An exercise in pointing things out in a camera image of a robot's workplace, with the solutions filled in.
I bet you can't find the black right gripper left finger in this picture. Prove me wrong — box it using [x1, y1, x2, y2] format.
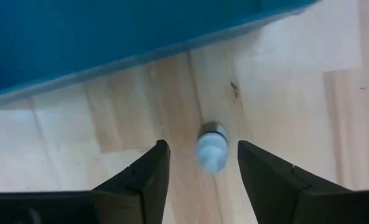
[0, 139, 172, 224]

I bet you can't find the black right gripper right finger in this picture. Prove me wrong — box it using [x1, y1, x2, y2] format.
[237, 139, 369, 224]

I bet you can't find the small white-capped dropper bottle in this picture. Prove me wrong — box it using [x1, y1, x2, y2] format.
[195, 121, 230, 175]

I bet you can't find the blue plastic bin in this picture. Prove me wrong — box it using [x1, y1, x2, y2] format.
[0, 0, 320, 110]

